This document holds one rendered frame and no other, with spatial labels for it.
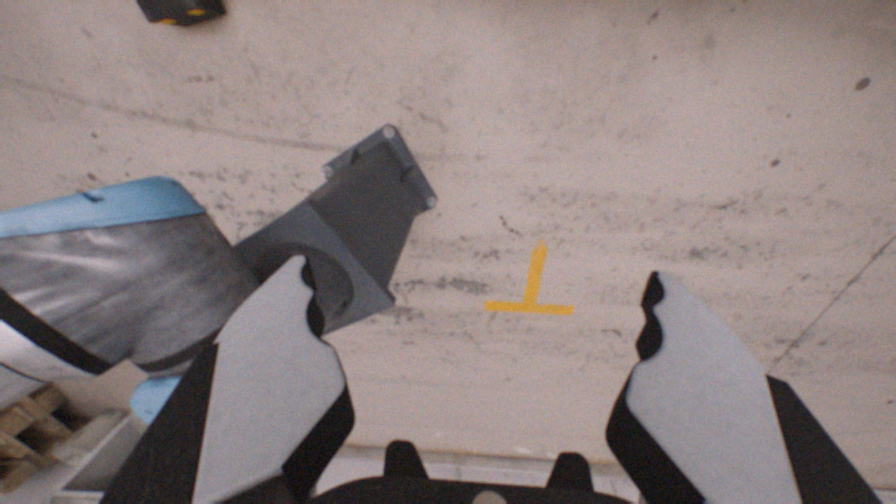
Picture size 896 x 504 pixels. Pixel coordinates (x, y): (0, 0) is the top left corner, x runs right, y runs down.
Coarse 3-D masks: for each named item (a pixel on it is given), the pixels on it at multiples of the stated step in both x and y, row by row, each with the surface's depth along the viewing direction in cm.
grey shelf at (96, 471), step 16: (128, 416) 186; (112, 432) 178; (128, 432) 188; (96, 448) 171; (112, 448) 180; (128, 448) 188; (80, 464) 165; (96, 464) 173; (112, 464) 180; (64, 480) 158; (80, 480) 166; (96, 480) 173; (48, 496) 153; (64, 496) 153; (80, 496) 153; (96, 496) 153
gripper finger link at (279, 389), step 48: (288, 288) 9; (240, 336) 8; (288, 336) 8; (240, 384) 7; (288, 384) 7; (336, 384) 7; (240, 432) 6; (288, 432) 6; (336, 432) 7; (240, 480) 5; (288, 480) 5
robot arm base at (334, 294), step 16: (272, 256) 51; (288, 256) 51; (320, 256) 53; (256, 272) 49; (272, 272) 48; (320, 272) 51; (336, 272) 54; (320, 288) 51; (336, 288) 53; (352, 288) 58; (320, 304) 50; (336, 304) 54; (336, 320) 57
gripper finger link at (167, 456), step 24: (216, 360) 7; (192, 384) 7; (168, 408) 6; (192, 408) 6; (144, 432) 6; (168, 432) 6; (192, 432) 6; (144, 456) 5; (168, 456) 5; (192, 456) 5; (120, 480) 5; (144, 480) 5; (168, 480) 5; (192, 480) 5
